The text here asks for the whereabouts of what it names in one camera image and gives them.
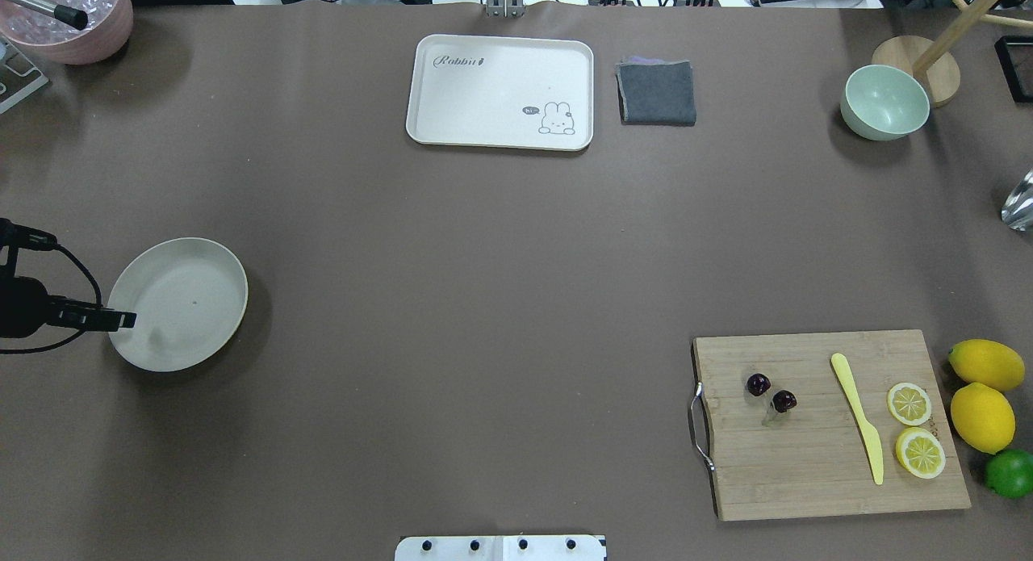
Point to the whole yellow lemon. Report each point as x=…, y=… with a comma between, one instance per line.
x=987, y=362
x=983, y=418

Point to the metal pestle black tip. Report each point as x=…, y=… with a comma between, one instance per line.
x=75, y=18

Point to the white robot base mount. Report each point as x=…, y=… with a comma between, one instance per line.
x=503, y=547

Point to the pink bowl with ice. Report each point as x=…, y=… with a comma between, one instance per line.
x=109, y=24

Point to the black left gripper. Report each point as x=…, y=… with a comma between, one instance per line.
x=22, y=306

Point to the beige round plate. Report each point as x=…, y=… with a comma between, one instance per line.
x=189, y=296

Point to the cream rabbit tray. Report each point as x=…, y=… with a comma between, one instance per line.
x=502, y=92

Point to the mint green bowl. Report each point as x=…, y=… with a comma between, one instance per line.
x=883, y=103

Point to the grey folded cloth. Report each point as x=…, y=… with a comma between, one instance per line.
x=654, y=91

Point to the green lime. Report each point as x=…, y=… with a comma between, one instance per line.
x=1009, y=473

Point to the dark red cherry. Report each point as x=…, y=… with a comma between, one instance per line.
x=783, y=401
x=757, y=384

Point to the wooden cutting board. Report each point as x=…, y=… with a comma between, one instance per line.
x=810, y=461

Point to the yellow plastic knife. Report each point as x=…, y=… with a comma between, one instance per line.
x=870, y=435

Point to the white cup rack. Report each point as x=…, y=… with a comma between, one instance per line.
x=20, y=77

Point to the metal scoop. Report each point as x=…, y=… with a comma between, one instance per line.
x=1016, y=211

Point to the wooden cup stand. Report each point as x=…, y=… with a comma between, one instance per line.
x=931, y=62

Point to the lemon slice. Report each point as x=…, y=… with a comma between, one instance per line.
x=909, y=404
x=920, y=452

